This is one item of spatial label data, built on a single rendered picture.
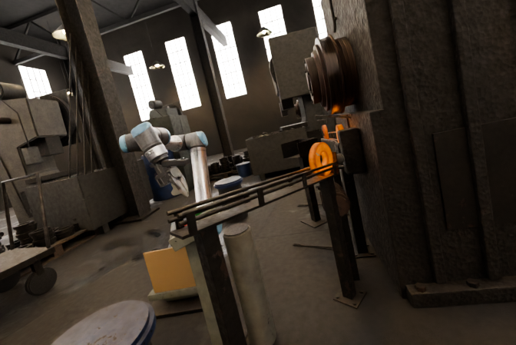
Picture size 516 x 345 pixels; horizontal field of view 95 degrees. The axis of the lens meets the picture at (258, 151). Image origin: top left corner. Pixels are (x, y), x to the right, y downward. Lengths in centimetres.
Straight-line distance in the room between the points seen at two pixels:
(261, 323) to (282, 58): 373
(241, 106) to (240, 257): 1105
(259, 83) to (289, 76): 769
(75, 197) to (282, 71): 344
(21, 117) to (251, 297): 566
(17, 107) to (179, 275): 522
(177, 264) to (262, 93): 1066
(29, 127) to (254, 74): 868
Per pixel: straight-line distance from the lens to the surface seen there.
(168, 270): 159
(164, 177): 111
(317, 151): 108
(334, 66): 137
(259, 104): 1173
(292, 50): 428
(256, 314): 119
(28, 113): 610
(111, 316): 105
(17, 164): 642
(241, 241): 102
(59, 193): 397
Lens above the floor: 92
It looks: 6 degrees down
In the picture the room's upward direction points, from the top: 13 degrees counter-clockwise
